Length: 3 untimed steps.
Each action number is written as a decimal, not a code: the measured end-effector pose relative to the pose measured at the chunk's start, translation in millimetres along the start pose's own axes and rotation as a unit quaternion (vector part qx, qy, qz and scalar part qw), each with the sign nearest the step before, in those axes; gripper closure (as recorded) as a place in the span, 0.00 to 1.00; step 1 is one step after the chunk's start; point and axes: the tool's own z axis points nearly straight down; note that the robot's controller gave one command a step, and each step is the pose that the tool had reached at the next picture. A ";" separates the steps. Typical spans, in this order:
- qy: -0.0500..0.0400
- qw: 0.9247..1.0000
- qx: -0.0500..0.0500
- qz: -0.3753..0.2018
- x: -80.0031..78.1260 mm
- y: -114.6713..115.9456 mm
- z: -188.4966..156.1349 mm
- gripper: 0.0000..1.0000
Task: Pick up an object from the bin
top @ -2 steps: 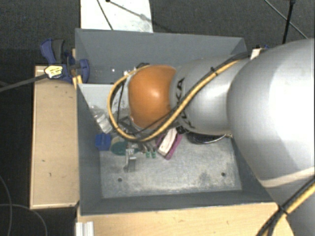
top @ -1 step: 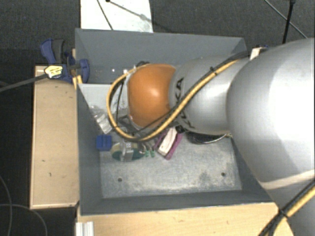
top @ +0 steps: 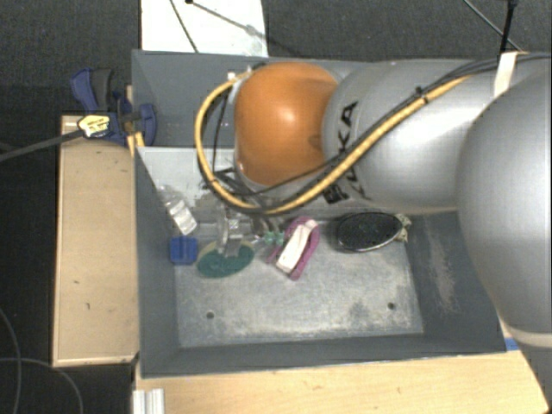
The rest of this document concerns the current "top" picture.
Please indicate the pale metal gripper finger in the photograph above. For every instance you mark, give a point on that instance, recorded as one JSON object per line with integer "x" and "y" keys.
{"x": 225, "y": 236}
{"x": 236, "y": 245}

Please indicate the blue block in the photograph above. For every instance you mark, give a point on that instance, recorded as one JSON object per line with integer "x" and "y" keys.
{"x": 183, "y": 250}

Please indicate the clear plastic bottle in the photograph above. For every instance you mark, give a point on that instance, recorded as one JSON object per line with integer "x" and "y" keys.
{"x": 177, "y": 209}

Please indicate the purple and white brush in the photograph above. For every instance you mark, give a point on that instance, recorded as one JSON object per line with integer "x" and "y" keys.
{"x": 297, "y": 248}

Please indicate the grey metal bin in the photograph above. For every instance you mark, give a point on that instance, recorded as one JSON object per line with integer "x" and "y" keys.
{"x": 302, "y": 304}

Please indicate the black oval object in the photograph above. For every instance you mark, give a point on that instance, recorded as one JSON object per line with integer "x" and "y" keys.
{"x": 366, "y": 232}

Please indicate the pale wood flat board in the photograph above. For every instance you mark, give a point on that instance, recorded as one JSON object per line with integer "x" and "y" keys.
{"x": 95, "y": 248}

